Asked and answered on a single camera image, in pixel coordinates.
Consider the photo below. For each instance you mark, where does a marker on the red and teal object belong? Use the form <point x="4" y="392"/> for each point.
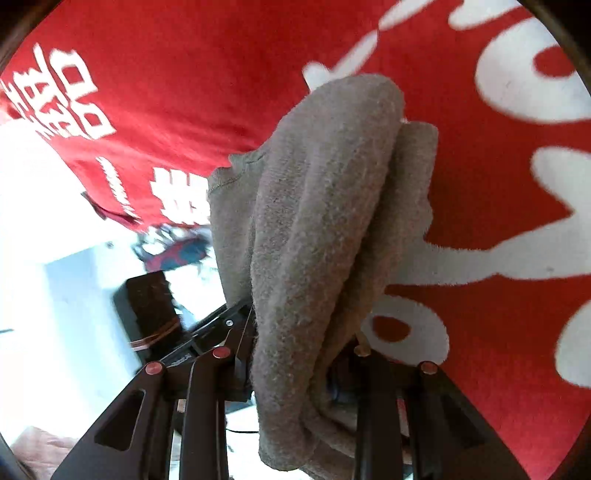
<point x="175" y="251"/>

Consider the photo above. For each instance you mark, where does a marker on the red printed blanket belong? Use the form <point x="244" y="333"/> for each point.
<point x="207" y="92"/>

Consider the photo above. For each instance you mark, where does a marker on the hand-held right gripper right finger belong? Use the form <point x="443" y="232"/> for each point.
<point x="369" y="392"/>

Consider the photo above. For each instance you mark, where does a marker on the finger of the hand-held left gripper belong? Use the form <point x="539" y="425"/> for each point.
<point x="217" y="323"/>

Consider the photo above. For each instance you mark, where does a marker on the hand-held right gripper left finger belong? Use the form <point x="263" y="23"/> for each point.
<point x="241" y="364"/>

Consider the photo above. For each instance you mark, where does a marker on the person's left forearm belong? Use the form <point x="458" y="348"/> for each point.
<point x="39" y="450"/>

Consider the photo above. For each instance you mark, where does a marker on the grey small garment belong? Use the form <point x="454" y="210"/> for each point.
<point x="323" y="207"/>

